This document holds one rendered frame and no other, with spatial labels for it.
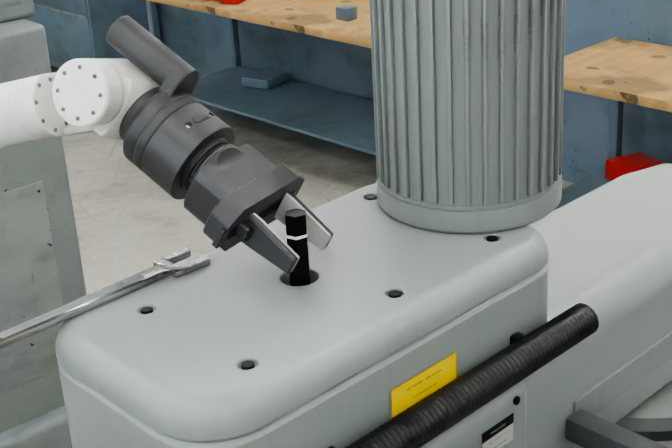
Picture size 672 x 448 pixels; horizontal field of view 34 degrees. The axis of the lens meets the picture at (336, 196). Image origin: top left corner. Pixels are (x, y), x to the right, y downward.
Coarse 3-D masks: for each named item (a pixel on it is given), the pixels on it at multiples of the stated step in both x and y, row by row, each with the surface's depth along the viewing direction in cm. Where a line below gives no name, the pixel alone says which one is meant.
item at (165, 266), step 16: (176, 256) 111; (144, 272) 108; (160, 272) 107; (176, 272) 107; (112, 288) 105; (128, 288) 105; (64, 304) 102; (80, 304) 102; (96, 304) 103; (32, 320) 100; (48, 320) 100; (64, 320) 101; (0, 336) 97; (16, 336) 97
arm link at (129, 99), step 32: (128, 32) 108; (64, 64) 106; (96, 64) 105; (128, 64) 110; (160, 64) 107; (64, 96) 106; (96, 96) 105; (128, 96) 107; (160, 96) 106; (192, 96) 109; (96, 128) 108; (128, 128) 106
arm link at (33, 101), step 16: (32, 80) 113; (48, 80) 114; (16, 96) 112; (32, 96) 111; (48, 96) 114; (16, 112) 112; (32, 112) 112; (48, 112) 113; (32, 128) 113; (48, 128) 113; (64, 128) 115; (80, 128) 116
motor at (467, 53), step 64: (384, 0) 109; (448, 0) 104; (512, 0) 105; (384, 64) 112; (448, 64) 106; (512, 64) 107; (384, 128) 115; (448, 128) 109; (512, 128) 110; (384, 192) 118; (448, 192) 112; (512, 192) 112
